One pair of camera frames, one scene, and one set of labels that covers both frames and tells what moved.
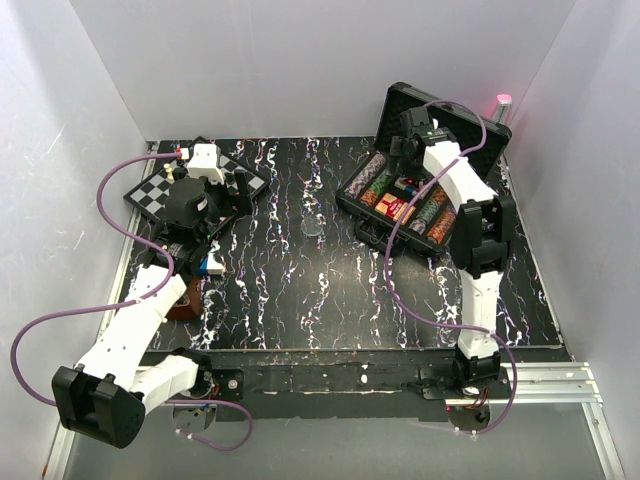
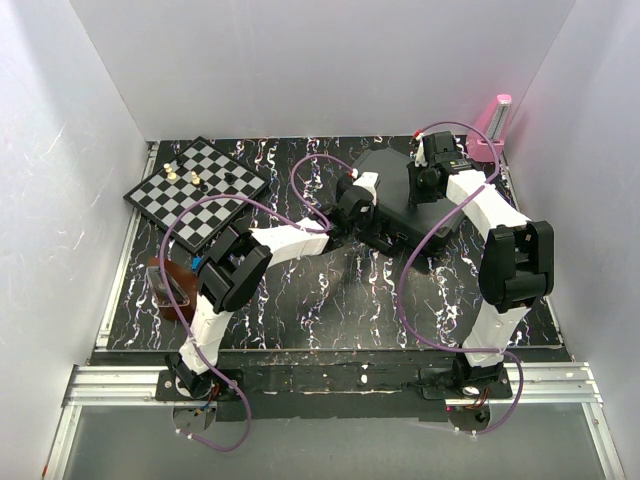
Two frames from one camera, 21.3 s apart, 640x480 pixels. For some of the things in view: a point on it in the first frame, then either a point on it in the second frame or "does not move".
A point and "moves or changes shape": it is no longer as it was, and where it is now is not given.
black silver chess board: (233, 197) does not move
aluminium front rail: (548, 383) does not move
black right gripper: (399, 149) to (414, 195)
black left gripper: (241, 200) to (370, 234)
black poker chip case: (423, 214) moves or changes shape
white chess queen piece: (169, 170) does not move
